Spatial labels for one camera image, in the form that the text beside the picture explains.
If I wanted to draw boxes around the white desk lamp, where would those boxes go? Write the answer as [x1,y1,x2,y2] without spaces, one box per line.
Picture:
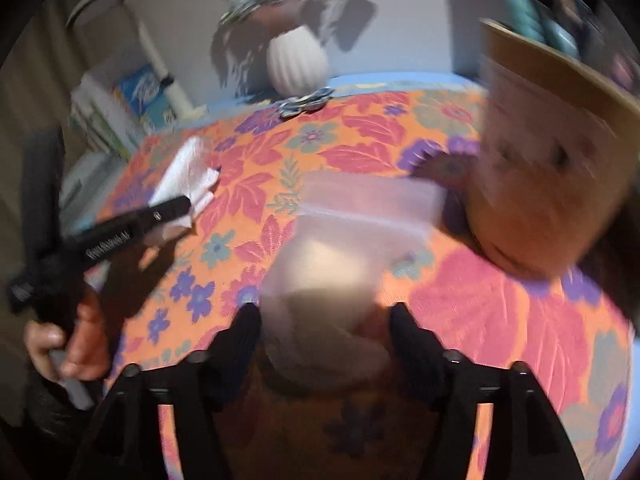
[65,0,207,122]

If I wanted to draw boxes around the pink translucent pouch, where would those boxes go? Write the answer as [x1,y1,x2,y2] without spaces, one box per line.
[259,170,446,390]

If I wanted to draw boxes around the stack of books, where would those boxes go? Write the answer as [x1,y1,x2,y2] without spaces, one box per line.
[70,72,145,160]

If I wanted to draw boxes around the floral orange tablecloth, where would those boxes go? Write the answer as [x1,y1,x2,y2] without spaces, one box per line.
[101,89,632,479]

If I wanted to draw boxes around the blue plaid scrunchie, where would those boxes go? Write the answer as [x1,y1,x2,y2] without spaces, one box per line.
[278,87,334,120]

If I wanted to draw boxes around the white folded towel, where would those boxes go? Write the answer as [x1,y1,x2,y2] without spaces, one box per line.
[144,136,221,247]

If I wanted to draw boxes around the blue cover book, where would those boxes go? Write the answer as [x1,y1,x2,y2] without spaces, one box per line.
[113,64,177,134]

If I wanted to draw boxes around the white ribbed vase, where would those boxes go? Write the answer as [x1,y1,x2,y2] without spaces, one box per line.
[267,25,330,98]

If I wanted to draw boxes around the pens in holder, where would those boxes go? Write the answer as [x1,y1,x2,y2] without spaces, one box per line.
[504,0,639,96]

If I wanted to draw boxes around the person's left hand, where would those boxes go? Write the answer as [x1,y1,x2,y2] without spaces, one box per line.
[24,285,112,384]

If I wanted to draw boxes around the cork pen holder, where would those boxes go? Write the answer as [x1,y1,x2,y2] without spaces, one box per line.
[466,20,639,278]

